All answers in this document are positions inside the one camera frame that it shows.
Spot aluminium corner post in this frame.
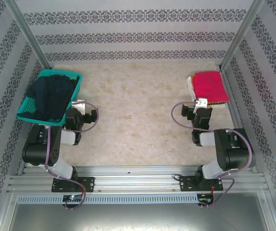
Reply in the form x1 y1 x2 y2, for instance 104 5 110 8
218 0 265 70
3 0 53 70

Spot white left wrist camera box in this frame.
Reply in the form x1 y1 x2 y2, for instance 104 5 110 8
71 100 88 116

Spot folded pink t-shirt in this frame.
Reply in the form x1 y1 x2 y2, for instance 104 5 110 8
192 70 231 102

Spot circuit board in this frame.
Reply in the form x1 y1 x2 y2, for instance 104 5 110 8
198 193 214 202
63 194 84 202

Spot slotted grey cable duct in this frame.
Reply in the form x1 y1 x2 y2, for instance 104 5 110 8
16 194 199 205

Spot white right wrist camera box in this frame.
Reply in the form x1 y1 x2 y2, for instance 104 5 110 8
192 97 209 114

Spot folded black yellow-print t-shirt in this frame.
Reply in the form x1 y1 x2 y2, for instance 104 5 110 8
206 100 227 108

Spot right circuit board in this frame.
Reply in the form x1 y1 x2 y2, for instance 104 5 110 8
198 193 214 202

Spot left circuit board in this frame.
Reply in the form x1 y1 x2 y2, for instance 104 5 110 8
63 194 84 202

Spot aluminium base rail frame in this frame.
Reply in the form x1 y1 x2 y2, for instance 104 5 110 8
7 165 268 194

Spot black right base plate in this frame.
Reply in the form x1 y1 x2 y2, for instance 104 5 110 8
179 175 224 193

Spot teal plastic basket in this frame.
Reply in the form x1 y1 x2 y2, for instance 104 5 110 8
16 69 83 127

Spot navy blue t-shirt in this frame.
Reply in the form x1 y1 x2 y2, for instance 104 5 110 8
26 74 79 121

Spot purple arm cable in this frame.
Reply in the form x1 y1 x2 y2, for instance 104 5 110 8
171 101 253 209
43 101 100 210

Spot aluminium side rail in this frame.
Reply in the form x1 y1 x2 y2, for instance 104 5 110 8
16 119 40 176

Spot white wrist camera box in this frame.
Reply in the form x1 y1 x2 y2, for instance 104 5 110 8
192 97 209 114
71 100 88 116

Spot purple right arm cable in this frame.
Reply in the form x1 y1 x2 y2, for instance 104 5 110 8
171 101 253 209

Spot steel sheet shelf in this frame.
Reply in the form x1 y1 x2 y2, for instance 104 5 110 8
0 192 276 231

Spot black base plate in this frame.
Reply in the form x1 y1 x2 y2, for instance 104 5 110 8
179 175 224 193
51 177 96 193

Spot folded white t-shirt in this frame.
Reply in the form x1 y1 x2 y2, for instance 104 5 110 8
186 75 198 102

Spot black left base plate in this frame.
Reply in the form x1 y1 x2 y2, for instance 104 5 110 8
51 177 96 193

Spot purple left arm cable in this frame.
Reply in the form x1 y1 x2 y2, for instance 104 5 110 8
43 101 100 210

